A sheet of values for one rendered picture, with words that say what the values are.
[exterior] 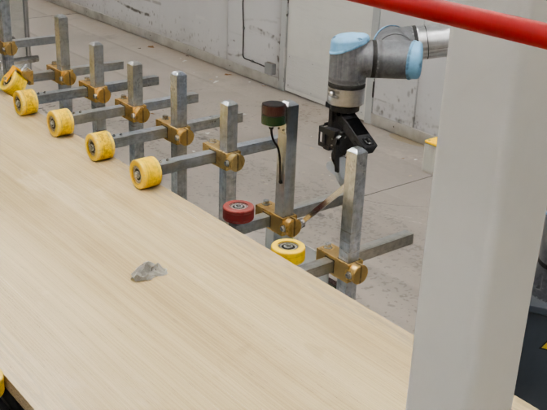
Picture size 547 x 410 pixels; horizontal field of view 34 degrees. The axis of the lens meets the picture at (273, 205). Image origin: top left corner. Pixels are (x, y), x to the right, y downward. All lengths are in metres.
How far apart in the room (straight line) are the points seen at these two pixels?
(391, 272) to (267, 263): 2.03
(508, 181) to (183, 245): 1.62
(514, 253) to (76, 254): 1.60
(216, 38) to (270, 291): 5.41
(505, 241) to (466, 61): 0.10
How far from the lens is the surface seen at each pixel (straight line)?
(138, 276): 1.90
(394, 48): 2.11
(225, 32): 7.06
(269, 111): 2.15
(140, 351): 1.67
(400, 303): 3.72
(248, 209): 2.23
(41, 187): 2.41
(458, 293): 0.52
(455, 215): 0.50
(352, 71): 2.10
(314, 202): 2.41
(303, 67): 6.35
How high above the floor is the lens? 1.80
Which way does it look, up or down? 23 degrees down
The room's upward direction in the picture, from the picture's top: 2 degrees clockwise
